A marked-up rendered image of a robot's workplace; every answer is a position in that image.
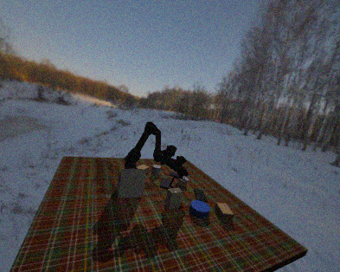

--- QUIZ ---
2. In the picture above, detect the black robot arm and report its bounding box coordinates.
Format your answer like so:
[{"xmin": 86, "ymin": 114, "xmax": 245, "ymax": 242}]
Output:
[{"xmin": 124, "ymin": 121, "xmax": 187, "ymax": 169}]

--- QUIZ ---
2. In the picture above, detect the glass french press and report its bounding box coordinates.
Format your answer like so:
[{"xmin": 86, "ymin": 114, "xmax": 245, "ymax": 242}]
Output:
[{"xmin": 169, "ymin": 176, "xmax": 189, "ymax": 191}]

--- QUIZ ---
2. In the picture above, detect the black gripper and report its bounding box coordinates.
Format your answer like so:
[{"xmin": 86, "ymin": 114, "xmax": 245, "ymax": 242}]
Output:
[{"xmin": 170, "ymin": 159, "xmax": 189, "ymax": 178}]

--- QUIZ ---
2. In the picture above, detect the blue short cylinder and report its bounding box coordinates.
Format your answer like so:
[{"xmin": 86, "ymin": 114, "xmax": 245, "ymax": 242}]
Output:
[{"xmin": 189, "ymin": 200, "xmax": 210, "ymax": 218}]

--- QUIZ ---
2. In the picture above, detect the grey cylinder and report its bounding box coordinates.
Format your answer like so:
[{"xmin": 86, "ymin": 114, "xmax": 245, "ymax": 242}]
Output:
[{"xmin": 151, "ymin": 165, "xmax": 161, "ymax": 176}]

